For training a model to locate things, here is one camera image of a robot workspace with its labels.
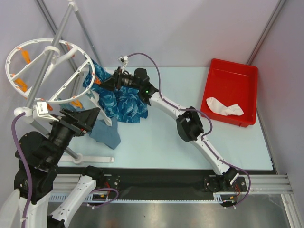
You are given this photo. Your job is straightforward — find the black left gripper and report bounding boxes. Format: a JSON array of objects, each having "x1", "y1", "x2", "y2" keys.
[{"x1": 47, "y1": 106, "x2": 101, "y2": 165}]

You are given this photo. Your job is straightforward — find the teal clothes peg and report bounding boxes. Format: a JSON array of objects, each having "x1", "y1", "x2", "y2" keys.
[{"x1": 86, "y1": 91, "x2": 94, "y2": 98}]

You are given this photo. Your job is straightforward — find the white round clip hanger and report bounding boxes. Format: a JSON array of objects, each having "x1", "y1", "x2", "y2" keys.
[{"x1": 5, "y1": 38, "x2": 95, "y2": 104}]

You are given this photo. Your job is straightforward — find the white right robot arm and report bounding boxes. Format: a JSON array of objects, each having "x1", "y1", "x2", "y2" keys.
[{"x1": 99, "y1": 67, "x2": 239, "y2": 190}]

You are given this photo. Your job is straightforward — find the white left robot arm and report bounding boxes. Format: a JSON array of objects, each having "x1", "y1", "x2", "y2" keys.
[{"x1": 14, "y1": 108, "x2": 105, "y2": 228}]

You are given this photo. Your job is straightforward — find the orange clothes peg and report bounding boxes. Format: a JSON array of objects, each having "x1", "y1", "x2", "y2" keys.
[
  {"x1": 18, "y1": 47, "x2": 31, "y2": 64},
  {"x1": 10, "y1": 74, "x2": 28, "y2": 93},
  {"x1": 40, "y1": 98, "x2": 53, "y2": 111},
  {"x1": 71, "y1": 96, "x2": 83, "y2": 109},
  {"x1": 93, "y1": 74, "x2": 102, "y2": 85}
]

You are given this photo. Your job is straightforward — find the grey blue sock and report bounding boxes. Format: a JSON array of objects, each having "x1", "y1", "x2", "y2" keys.
[{"x1": 57, "y1": 102, "x2": 121, "y2": 150}]

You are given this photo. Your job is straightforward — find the blue patterned cloth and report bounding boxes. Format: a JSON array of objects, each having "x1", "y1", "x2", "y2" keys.
[{"x1": 82, "y1": 59, "x2": 149, "y2": 124}]

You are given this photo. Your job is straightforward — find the red plastic tray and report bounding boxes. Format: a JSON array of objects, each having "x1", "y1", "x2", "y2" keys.
[{"x1": 200, "y1": 58, "x2": 258, "y2": 127}]

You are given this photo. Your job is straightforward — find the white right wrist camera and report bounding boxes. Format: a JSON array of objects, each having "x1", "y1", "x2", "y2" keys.
[{"x1": 118, "y1": 56, "x2": 129, "y2": 72}]

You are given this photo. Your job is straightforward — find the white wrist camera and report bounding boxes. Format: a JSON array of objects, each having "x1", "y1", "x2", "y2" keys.
[
  {"x1": 118, "y1": 56, "x2": 129, "y2": 72},
  {"x1": 33, "y1": 101, "x2": 59, "y2": 122}
]

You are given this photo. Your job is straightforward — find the grey drying rack frame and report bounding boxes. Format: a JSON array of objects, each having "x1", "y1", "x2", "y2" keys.
[{"x1": 14, "y1": 0, "x2": 132, "y2": 165}]

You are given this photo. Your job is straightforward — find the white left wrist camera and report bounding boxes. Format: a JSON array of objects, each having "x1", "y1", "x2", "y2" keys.
[{"x1": 33, "y1": 101, "x2": 59, "y2": 122}]

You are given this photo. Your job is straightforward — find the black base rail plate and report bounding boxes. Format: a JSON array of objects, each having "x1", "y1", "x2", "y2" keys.
[{"x1": 59, "y1": 167, "x2": 247, "y2": 202}]

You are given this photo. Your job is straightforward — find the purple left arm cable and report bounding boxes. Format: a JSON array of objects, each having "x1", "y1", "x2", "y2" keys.
[{"x1": 11, "y1": 111, "x2": 119, "y2": 228}]

